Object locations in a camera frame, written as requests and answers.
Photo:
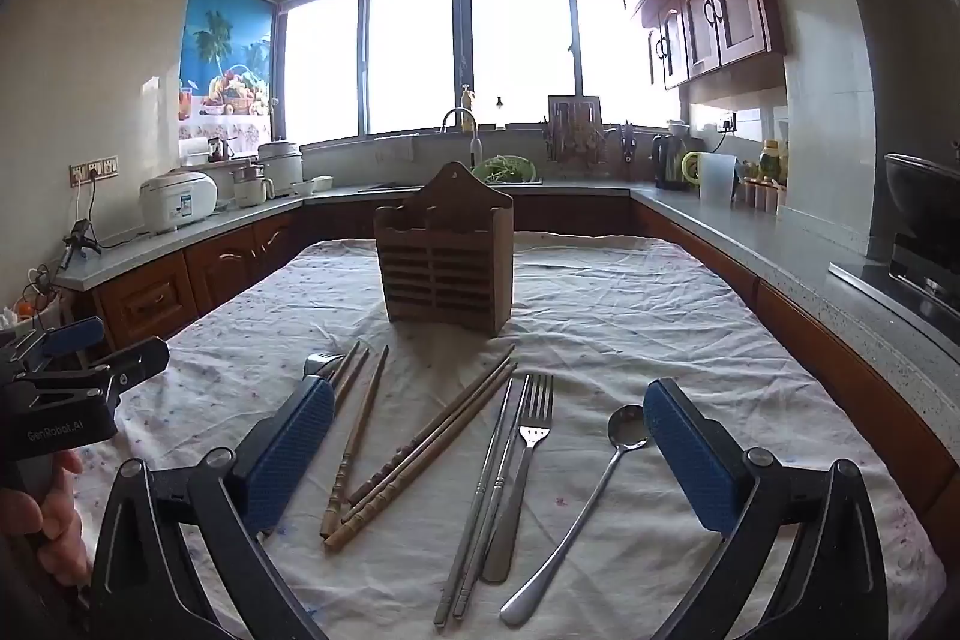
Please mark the black stove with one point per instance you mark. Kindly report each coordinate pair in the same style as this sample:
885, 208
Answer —
900, 287

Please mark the yellow dish soap bottle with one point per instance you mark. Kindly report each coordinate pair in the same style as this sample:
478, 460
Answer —
468, 106

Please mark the metal chopstick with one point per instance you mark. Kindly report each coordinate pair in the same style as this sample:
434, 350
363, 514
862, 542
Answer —
473, 505
489, 499

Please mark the wooden lower cabinets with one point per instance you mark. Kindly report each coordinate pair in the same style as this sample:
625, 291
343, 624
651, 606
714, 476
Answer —
150, 302

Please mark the grey kitchen countertop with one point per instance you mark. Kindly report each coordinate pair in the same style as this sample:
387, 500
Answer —
750, 235

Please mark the knife and scissors holder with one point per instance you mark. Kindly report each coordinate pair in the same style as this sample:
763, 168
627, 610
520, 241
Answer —
628, 141

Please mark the large white electric pot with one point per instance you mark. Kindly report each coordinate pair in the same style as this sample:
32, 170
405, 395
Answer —
281, 168

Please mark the person's left hand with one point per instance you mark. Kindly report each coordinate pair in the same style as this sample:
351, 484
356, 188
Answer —
56, 535

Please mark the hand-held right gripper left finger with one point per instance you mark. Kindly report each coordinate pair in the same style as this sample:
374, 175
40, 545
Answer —
292, 452

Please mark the white bowl on ledge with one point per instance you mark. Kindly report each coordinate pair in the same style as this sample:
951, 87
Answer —
678, 128

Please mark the cooking oil bottles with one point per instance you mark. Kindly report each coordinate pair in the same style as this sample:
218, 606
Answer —
771, 160

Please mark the wooden utensil holder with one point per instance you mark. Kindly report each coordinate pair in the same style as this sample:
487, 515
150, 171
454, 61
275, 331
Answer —
450, 265

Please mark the small white electric pot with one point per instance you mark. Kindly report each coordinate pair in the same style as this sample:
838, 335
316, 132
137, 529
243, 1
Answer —
251, 186

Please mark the kitchen sink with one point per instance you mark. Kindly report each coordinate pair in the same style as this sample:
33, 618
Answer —
405, 186

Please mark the metal fork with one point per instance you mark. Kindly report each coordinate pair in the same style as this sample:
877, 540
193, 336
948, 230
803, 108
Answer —
534, 430
319, 361

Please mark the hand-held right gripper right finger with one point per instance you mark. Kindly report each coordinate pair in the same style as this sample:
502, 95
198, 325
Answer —
690, 460

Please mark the hanging dish cloth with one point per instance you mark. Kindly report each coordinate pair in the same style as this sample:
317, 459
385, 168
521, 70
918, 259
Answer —
395, 149

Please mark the metal spoon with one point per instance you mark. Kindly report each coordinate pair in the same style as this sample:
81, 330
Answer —
628, 426

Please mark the white floral tablecloth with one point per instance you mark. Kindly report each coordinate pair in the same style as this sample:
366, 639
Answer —
600, 325

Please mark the tropical fruit window blind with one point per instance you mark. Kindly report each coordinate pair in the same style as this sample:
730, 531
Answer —
225, 48

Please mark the white rice cooker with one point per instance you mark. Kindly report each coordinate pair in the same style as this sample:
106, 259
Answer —
176, 197

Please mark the small pump bottle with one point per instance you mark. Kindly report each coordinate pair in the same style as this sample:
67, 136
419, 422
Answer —
499, 119

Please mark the kitchen window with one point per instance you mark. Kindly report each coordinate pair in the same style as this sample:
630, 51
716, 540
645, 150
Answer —
517, 48

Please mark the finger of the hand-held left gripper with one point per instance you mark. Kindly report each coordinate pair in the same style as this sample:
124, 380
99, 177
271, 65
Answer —
135, 361
75, 334

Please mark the dark teapot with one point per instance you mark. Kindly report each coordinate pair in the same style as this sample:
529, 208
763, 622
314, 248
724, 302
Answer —
219, 149

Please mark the wall socket strip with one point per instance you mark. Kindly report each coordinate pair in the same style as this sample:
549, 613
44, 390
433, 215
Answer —
94, 169

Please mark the wall socket with plug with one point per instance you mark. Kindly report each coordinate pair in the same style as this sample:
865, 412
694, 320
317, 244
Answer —
726, 123

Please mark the green colander with vegetables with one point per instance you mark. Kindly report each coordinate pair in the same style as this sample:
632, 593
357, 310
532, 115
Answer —
506, 169

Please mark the black electric kettle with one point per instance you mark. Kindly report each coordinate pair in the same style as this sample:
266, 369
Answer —
666, 164

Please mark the small black tripod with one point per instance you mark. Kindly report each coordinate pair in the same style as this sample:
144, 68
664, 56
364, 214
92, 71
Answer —
79, 239

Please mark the wooden cutting board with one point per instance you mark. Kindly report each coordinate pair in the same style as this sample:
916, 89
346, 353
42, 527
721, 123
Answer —
574, 106

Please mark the metal kitchen faucet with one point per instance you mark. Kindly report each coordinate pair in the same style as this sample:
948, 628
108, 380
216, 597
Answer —
475, 145

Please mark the row of spice jars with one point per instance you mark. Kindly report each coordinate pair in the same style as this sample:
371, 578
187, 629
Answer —
765, 196

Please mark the dark wok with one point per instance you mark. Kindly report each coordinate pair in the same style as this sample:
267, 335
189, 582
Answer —
922, 190

